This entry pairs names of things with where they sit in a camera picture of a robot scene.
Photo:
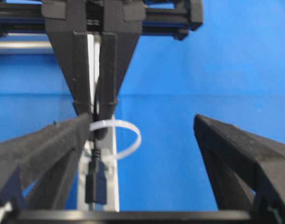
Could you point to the white zip tie loop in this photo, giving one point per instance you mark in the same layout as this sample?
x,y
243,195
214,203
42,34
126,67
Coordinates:
x,y
126,138

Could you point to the square aluminium extrusion frame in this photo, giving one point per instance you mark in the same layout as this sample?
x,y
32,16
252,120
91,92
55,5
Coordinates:
x,y
38,44

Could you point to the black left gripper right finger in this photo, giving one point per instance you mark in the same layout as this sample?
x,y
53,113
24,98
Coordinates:
x,y
246,171

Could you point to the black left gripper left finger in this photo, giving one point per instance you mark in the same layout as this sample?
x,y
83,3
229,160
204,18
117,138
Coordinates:
x,y
37,170

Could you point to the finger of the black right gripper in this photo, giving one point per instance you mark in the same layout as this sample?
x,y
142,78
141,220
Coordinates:
x,y
122,28
65,25

